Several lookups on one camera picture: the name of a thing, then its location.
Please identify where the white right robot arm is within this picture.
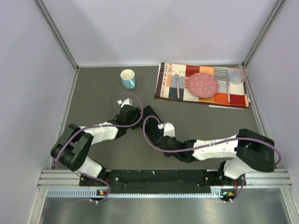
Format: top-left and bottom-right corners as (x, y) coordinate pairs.
(145, 121), (275, 185)

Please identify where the pink polka dot plate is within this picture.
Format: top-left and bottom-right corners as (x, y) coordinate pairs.
(187, 73), (219, 98)

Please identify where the grey slotted cable duct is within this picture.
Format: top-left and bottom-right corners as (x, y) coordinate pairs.
(47, 189), (224, 198)

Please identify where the black zip tool case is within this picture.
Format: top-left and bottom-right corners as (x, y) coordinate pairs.
(142, 105), (164, 148)

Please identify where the clear plastic cup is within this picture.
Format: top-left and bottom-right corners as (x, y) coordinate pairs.
(228, 65), (248, 85)

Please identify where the pink handled knife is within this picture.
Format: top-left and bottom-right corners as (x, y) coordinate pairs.
(226, 74), (231, 103)

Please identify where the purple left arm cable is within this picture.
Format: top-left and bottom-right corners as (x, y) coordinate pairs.
(54, 91), (144, 206)

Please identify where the blue ceramic mug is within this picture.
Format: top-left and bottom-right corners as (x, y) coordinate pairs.
(120, 69), (135, 90)

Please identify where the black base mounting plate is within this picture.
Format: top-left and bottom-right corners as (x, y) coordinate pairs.
(78, 169), (246, 194)

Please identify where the pink handled fork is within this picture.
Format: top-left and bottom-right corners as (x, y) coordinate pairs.
(174, 70), (180, 99)

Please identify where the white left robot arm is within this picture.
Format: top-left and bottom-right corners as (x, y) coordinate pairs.
(50, 98), (143, 185)

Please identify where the colourful patterned placemat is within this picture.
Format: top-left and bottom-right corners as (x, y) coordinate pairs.
(155, 63), (251, 108)

